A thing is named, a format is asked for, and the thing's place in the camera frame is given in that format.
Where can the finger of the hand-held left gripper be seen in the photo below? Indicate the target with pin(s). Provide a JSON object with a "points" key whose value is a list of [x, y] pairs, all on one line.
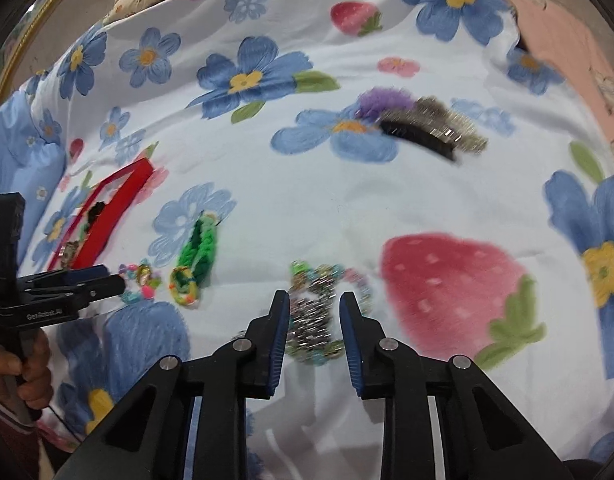
{"points": [[87, 273], [97, 287]]}

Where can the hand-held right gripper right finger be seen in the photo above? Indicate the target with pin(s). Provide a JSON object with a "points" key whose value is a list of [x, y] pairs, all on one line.
{"points": [[350, 345]]}

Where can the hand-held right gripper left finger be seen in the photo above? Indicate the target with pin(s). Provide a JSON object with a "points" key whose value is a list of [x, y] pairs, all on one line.
{"points": [[279, 345]]}

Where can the red shallow box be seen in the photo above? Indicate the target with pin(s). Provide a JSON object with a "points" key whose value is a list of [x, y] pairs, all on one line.
{"points": [[124, 195]]}

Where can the person's left forearm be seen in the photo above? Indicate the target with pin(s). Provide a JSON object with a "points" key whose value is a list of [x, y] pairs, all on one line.
{"points": [[7, 440]]}

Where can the person's left hand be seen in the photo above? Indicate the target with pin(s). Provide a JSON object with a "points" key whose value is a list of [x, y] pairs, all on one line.
{"points": [[37, 365]]}

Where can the light blue pillow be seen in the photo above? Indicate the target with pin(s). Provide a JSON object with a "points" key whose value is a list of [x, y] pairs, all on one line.
{"points": [[17, 170]]}

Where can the floral printed blanket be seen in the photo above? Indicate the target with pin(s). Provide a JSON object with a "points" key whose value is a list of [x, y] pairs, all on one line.
{"points": [[307, 200]]}

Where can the dark claw hair clip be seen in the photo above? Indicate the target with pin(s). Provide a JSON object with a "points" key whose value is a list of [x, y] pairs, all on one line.
{"points": [[432, 127]]}

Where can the purple scrunchie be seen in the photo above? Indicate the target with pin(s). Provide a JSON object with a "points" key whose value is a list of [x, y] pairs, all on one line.
{"points": [[382, 102]]}

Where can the pink printed sheet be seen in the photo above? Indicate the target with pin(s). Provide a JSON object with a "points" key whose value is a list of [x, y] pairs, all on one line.
{"points": [[567, 25]]}

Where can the gold picture frame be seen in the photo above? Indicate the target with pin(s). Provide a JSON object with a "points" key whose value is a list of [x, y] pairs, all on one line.
{"points": [[32, 25]]}

